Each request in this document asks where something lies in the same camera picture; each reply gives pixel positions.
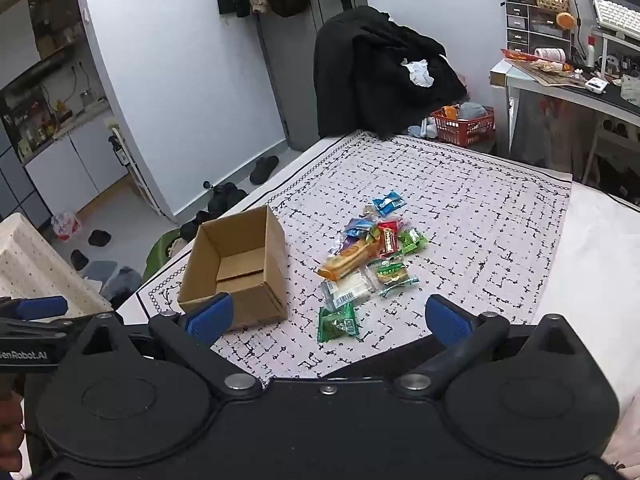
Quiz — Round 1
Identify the grey bath mat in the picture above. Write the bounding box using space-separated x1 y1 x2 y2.
82 260 119 282

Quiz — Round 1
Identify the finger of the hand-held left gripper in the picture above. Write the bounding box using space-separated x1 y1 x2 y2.
0 296 98 340

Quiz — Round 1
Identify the red plastic basket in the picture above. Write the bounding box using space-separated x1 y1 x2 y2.
431 105 496 147

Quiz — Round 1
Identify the white desk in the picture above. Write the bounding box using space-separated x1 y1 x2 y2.
489 57 640 186

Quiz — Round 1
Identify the purple snack packet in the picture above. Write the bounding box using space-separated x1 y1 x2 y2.
327 232 361 256

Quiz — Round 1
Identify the grey door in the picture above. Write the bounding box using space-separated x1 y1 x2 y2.
257 0 371 151

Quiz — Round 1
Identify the grey fluffy mat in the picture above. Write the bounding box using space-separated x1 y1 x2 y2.
102 267 143 307

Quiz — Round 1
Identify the grey drawer organiser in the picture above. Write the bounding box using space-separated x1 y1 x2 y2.
505 0 573 56

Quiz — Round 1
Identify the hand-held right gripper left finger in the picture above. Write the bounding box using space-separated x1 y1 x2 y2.
75 292 263 400

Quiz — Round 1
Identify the white keyboard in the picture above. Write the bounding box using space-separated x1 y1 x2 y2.
592 0 640 38

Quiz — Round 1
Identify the long red snack bag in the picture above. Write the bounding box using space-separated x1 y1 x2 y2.
501 49 573 73

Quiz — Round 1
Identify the white kitchen cabinet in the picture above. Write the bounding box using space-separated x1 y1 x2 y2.
22 115 131 211

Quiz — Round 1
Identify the white monitor riser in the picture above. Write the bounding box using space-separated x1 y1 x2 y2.
587 27 640 68

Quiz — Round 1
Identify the white black printed blanket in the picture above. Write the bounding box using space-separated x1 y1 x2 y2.
135 130 573 381

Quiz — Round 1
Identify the blue white snack packet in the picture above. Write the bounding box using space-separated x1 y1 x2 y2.
372 191 406 217

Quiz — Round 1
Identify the orange snack packet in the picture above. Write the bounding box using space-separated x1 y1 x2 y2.
317 245 373 281

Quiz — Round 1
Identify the cream dotted cloth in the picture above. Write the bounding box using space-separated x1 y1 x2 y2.
0 212 113 318

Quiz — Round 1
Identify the clear white bread packet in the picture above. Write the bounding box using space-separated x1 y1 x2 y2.
320 267 383 311

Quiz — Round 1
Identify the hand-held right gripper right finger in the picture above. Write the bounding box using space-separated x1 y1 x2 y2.
395 294 576 401

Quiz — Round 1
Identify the white narrow rack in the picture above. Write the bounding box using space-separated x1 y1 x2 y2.
107 120 161 216

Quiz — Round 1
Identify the small green snack packet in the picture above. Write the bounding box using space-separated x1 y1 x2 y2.
397 227 429 256

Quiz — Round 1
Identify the red snack packet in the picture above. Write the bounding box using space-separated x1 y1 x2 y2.
377 220 403 258

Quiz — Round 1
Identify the black coat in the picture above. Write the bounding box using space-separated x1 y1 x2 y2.
314 5 468 138

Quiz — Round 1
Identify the black clog shoe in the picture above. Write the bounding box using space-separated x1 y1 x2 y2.
209 183 248 212
180 210 213 242

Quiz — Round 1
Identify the blue multicolour snack packet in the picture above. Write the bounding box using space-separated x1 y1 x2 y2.
345 217 378 238

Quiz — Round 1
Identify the large green snack packet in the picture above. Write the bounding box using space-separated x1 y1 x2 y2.
317 302 360 343

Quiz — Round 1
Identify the clear pastry packet green label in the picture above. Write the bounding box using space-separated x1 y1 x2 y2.
367 257 418 298

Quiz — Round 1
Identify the cardboard box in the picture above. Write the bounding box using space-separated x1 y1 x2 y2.
177 205 290 332

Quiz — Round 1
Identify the dark kitchen shelf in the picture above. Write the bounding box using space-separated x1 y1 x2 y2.
0 50 108 161

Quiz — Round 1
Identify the water bottle pack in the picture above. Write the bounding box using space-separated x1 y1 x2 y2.
50 211 82 241

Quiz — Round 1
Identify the white crumpled cloth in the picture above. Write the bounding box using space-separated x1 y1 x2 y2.
402 59 435 88

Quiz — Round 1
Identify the green leaf cartoon rug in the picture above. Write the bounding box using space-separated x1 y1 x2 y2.
142 227 193 281

